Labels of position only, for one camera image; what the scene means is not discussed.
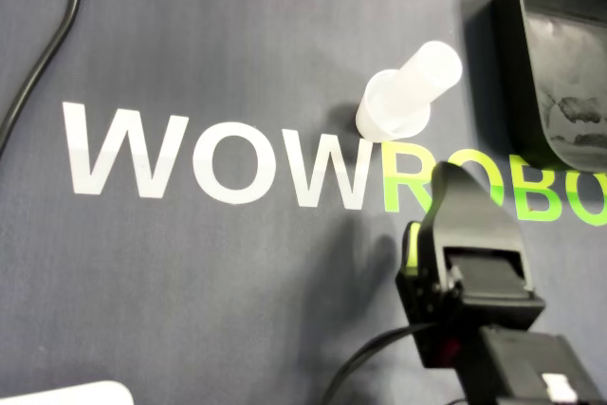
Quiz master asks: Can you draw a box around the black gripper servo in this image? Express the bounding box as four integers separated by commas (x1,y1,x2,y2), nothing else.
395,161,546,369

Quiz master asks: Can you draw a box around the white translucent plastic tube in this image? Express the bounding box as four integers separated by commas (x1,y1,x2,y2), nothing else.
378,40,464,117

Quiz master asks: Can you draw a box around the white small bowl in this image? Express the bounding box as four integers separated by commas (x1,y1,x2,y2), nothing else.
355,68,432,142

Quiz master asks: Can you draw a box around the black plastic tray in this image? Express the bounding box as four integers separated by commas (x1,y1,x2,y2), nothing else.
487,0,607,173

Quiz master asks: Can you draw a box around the dark grey WOWROBO mat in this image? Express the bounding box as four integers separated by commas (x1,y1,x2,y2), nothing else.
0,0,607,405

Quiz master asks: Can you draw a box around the white desk lamp base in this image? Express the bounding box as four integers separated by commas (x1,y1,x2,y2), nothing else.
0,379,135,405

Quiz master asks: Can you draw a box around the black gripper servo cable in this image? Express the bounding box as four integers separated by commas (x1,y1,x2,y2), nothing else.
324,322,440,405

